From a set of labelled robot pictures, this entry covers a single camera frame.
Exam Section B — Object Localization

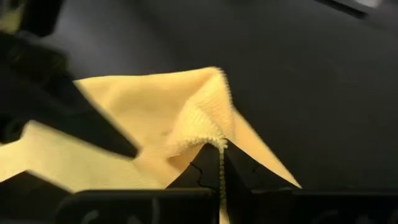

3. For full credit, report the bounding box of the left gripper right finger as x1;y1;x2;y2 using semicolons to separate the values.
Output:
223;140;298;224

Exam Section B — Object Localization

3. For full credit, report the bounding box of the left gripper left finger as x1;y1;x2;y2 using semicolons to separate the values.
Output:
166;142;222;224

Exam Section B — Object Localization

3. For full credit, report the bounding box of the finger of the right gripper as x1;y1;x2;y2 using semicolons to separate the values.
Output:
30;77;140;159

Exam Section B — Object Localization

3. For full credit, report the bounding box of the yellow microfiber towel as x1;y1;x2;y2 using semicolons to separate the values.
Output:
0;66;302;224

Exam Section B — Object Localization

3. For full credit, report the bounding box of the yellow tape tag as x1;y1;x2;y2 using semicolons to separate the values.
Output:
0;4;25;34

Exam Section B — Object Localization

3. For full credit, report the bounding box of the black table frame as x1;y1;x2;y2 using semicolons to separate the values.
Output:
313;0;385;19

